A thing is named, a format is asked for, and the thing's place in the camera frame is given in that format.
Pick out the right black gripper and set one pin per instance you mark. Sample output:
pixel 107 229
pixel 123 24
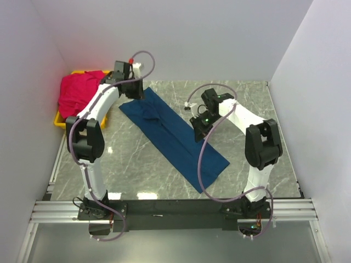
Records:
pixel 199 132

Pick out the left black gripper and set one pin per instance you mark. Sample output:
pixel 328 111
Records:
pixel 140 93

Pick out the blue t shirt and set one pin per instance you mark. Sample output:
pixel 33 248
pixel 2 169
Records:
pixel 168 132

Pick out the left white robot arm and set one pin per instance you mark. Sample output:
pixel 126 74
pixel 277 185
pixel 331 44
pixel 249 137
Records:
pixel 85 139

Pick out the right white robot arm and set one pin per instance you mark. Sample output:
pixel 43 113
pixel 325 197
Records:
pixel 263 146

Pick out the pink t shirt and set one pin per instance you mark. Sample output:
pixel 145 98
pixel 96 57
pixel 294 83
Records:
pixel 76 91

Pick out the yellow plastic bin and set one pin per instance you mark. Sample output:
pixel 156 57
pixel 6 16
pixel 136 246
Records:
pixel 59 121

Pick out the black base beam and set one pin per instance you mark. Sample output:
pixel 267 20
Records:
pixel 179 214

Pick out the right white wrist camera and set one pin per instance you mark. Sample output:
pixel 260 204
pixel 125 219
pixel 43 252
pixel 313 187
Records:
pixel 194 108

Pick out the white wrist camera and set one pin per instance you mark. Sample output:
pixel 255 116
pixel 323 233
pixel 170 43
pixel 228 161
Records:
pixel 136 70
pixel 194 108

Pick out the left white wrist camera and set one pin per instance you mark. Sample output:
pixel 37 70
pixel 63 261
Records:
pixel 136 70

